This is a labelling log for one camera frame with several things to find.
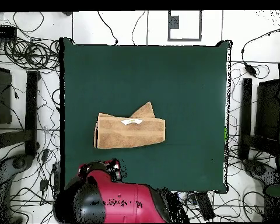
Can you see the tan towel with white label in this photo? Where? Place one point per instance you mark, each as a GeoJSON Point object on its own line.
{"type": "Point", "coordinates": [130, 135]}

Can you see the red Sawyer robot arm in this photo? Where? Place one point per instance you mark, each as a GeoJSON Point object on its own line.
{"type": "Point", "coordinates": [130, 200]}

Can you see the dark flat panel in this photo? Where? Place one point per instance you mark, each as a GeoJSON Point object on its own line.
{"type": "Point", "coordinates": [2, 98]}
{"type": "Point", "coordinates": [268, 109]}

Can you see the dark green table cloth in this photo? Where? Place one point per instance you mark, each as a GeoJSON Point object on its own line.
{"type": "Point", "coordinates": [154, 74]}

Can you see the small black power adapter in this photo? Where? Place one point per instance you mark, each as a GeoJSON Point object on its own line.
{"type": "Point", "coordinates": [44, 155]}
{"type": "Point", "coordinates": [43, 185]}

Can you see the black power strip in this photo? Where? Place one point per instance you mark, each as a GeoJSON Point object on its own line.
{"type": "Point", "coordinates": [205, 206]}

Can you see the black floor bar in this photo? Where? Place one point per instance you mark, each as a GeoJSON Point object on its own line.
{"type": "Point", "coordinates": [246, 116]}
{"type": "Point", "coordinates": [31, 112]}

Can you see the dark stand base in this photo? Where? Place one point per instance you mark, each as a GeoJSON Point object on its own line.
{"type": "Point", "coordinates": [259, 170]}
{"type": "Point", "coordinates": [18, 163]}

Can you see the black electronics box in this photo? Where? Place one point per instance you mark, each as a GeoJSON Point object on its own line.
{"type": "Point", "coordinates": [2, 32]}

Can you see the grey rectangular floor frame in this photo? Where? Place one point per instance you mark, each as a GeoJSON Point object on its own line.
{"type": "Point", "coordinates": [169, 30]}

